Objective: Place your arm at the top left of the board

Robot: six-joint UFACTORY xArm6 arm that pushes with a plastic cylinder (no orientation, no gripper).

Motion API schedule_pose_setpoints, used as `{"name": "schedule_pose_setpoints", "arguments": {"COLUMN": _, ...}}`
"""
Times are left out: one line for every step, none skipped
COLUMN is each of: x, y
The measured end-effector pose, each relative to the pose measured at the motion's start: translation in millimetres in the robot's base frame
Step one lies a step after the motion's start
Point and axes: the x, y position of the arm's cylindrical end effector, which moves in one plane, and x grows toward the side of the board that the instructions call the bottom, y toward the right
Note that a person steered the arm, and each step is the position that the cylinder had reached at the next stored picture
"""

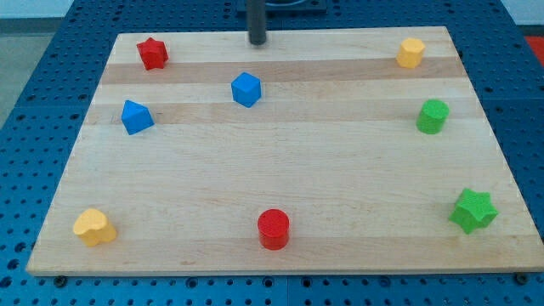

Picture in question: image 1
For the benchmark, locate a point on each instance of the black cylindrical robot arm rod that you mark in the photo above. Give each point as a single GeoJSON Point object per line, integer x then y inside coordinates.
{"type": "Point", "coordinates": [256, 22]}

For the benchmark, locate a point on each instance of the blue cube block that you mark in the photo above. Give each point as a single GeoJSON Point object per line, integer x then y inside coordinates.
{"type": "Point", "coordinates": [246, 89]}

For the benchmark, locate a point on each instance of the wooden board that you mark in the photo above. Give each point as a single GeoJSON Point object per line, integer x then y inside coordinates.
{"type": "Point", "coordinates": [332, 142]}

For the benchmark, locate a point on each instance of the yellow heart block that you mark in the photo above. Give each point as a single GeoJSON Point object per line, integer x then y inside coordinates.
{"type": "Point", "coordinates": [93, 227]}

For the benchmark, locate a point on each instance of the green star block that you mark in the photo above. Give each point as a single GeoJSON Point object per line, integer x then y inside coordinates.
{"type": "Point", "coordinates": [473, 210]}

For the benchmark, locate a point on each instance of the red star block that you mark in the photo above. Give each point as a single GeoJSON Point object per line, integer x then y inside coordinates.
{"type": "Point", "coordinates": [153, 53]}

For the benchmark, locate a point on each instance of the green cylinder block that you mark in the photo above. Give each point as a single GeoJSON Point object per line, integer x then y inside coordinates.
{"type": "Point", "coordinates": [432, 116]}

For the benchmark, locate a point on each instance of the red cylinder block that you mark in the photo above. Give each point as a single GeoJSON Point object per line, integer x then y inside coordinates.
{"type": "Point", "coordinates": [274, 229]}

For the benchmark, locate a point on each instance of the yellow hexagon block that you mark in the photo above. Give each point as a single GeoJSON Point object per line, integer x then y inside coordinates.
{"type": "Point", "coordinates": [410, 53]}

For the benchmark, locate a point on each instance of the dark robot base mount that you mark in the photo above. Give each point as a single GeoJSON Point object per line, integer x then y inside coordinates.
{"type": "Point", "coordinates": [288, 7]}

